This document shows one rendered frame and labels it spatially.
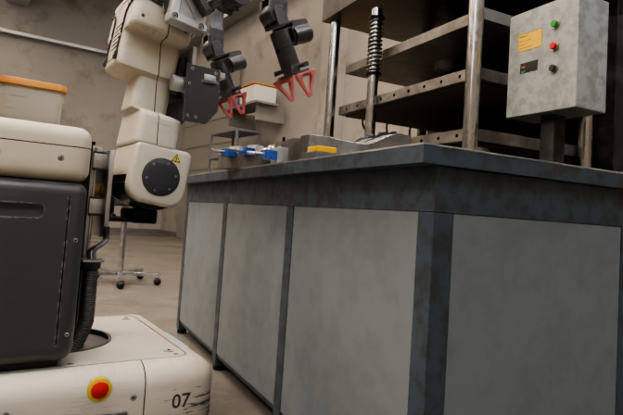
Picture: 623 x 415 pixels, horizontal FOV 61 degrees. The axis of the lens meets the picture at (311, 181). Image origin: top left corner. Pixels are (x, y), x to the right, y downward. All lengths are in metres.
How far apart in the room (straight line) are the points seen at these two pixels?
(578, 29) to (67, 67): 10.92
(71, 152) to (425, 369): 0.87
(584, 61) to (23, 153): 1.72
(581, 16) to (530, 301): 1.15
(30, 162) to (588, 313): 1.28
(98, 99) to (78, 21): 1.63
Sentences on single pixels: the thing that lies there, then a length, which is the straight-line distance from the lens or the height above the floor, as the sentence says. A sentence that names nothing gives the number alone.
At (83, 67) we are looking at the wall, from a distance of 12.18.
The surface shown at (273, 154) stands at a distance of 1.64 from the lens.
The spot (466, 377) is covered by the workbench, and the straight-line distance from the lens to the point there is 1.16.
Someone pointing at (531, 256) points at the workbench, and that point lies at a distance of 1.24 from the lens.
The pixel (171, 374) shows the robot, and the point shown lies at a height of 0.25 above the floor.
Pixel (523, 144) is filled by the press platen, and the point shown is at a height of 1.00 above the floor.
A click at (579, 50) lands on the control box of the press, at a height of 1.26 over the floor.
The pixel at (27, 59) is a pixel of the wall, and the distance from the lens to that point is 12.04.
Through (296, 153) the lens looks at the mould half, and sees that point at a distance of 1.65.
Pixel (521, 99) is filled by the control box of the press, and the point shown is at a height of 1.13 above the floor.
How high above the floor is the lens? 0.65
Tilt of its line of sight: 3 degrees up
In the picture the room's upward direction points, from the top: 4 degrees clockwise
